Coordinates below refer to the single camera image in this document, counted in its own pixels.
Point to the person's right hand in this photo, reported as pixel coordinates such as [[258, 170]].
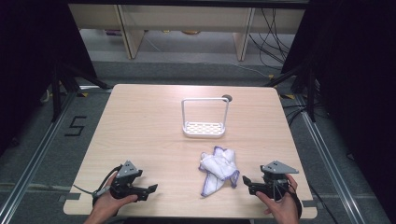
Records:
[[285, 208]]

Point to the black curtain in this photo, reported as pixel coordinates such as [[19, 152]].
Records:
[[358, 77], [28, 62]]

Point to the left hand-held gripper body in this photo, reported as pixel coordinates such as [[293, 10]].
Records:
[[124, 186]]

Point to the aluminium floor rail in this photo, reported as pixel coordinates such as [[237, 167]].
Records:
[[34, 158], [330, 158]]

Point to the black metal stand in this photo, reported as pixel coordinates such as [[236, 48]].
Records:
[[311, 93], [56, 93]]

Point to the light wooden desk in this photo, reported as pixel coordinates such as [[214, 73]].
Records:
[[186, 17]]

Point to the person's left hand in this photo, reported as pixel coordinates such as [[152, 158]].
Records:
[[107, 207]]

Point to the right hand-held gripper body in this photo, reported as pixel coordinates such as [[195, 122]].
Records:
[[275, 183]]

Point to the white cloth with purple edge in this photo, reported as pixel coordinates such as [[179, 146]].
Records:
[[219, 169]]

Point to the dark round table grommet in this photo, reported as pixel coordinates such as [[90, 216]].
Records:
[[227, 98]]

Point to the small orange object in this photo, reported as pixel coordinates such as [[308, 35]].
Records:
[[190, 32]]

